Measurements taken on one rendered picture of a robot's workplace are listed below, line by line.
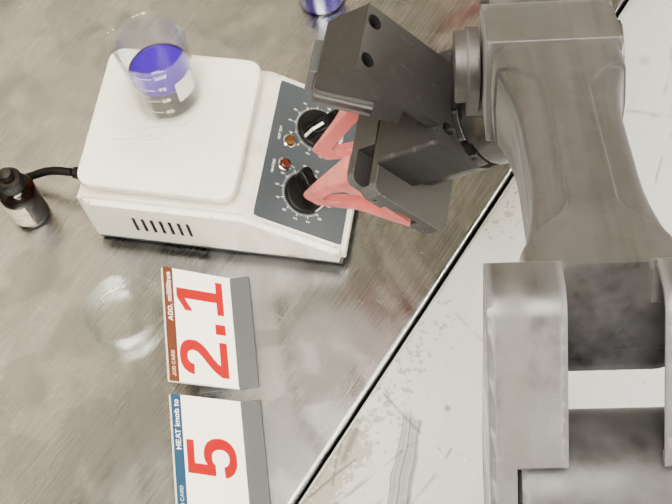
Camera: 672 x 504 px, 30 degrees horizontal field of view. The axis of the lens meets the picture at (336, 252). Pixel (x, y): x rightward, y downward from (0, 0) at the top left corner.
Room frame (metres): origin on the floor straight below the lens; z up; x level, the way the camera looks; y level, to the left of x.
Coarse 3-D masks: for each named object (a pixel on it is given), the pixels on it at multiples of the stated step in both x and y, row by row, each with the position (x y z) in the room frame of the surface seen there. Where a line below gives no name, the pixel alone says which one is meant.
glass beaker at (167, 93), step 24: (120, 24) 0.54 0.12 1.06; (144, 24) 0.55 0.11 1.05; (168, 24) 0.54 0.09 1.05; (120, 48) 0.53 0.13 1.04; (144, 72) 0.50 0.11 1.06; (168, 72) 0.50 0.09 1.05; (192, 72) 0.52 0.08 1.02; (144, 96) 0.50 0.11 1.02; (168, 96) 0.50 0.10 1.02; (192, 96) 0.51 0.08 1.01; (168, 120) 0.50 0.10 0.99
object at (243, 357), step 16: (192, 272) 0.41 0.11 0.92; (224, 288) 0.40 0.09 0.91; (240, 288) 0.40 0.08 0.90; (240, 304) 0.38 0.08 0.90; (240, 320) 0.37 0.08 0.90; (240, 336) 0.36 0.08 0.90; (240, 352) 0.34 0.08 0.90; (240, 368) 0.33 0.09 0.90; (256, 368) 0.33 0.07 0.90; (192, 384) 0.32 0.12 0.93; (208, 384) 0.32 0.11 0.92; (224, 384) 0.32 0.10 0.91; (240, 384) 0.32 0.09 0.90; (256, 384) 0.32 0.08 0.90
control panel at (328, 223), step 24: (288, 96) 0.52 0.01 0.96; (288, 120) 0.50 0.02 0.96; (264, 168) 0.46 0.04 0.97; (288, 168) 0.46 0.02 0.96; (312, 168) 0.46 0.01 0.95; (264, 192) 0.44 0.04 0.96; (264, 216) 0.42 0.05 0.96; (288, 216) 0.43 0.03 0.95; (312, 216) 0.43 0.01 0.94; (336, 216) 0.43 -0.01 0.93; (336, 240) 0.41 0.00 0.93
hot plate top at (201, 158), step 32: (224, 64) 0.54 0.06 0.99; (256, 64) 0.54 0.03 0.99; (128, 96) 0.53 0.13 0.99; (224, 96) 0.52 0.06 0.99; (256, 96) 0.51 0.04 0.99; (96, 128) 0.51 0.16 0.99; (128, 128) 0.50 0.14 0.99; (160, 128) 0.50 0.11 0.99; (192, 128) 0.49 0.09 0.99; (224, 128) 0.49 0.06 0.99; (96, 160) 0.48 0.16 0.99; (128, 160) 0.48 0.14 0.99; (160, 160) 0.47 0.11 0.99; (192, 160) 0.47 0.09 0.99; (224, 160) 0.46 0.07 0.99; (128, 192) 0.45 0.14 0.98; (160, 192) 0.45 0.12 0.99; (192, 192) 0.44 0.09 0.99; (224, 192) 0.44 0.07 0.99
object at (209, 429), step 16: (192, 400) 0.30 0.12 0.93; (192, 416) 0.29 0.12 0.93; (208, 416) 0.29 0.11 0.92; (224, 416) 0.29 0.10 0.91; (192, 432) 0.28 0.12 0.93; (208, 432) 0.28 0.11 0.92; (224, 432) 0.28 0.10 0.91; (192, 448) 0.27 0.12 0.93; (208, 448) 0.27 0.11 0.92; (224, 448) 0.27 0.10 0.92; (192, 464) 0.26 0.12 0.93; (208, 464) 0.26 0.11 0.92; (224, 464) 0.26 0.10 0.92; (192, 480) 0.25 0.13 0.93; (208, 480) 0.25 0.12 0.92; (224, 480) 0.25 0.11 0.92; (240, 480) 0.25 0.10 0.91; (192, 496) 0.23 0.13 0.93; (208, 496) 0.24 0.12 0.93; (224, 496) 0.24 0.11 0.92; (240, 496) 0.24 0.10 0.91
